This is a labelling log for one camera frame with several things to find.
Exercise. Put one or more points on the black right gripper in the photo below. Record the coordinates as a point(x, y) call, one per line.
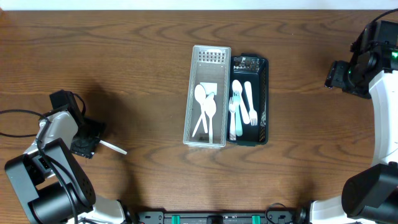
point(336, 75)

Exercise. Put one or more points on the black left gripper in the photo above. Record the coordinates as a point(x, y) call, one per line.
point(90, 140)

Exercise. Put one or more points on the white plastic fork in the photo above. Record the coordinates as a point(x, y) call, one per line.
point(252, 111)
point(232, 128)

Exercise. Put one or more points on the white plastic spoon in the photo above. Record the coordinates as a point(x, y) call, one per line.
point(201, 98)
point(113, 147)
point(210, 110)
point(237, 87)
point(200, 88)

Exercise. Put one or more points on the mint green plastic fork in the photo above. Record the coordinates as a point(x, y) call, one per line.
point(238, 123)

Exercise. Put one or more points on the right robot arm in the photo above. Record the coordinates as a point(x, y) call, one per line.
point(371, 195)

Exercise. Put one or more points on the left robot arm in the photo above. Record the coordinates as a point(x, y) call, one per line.
point(48, 181)

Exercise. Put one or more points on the white perforated plastic basket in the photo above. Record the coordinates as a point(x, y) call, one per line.
point(209, 64)

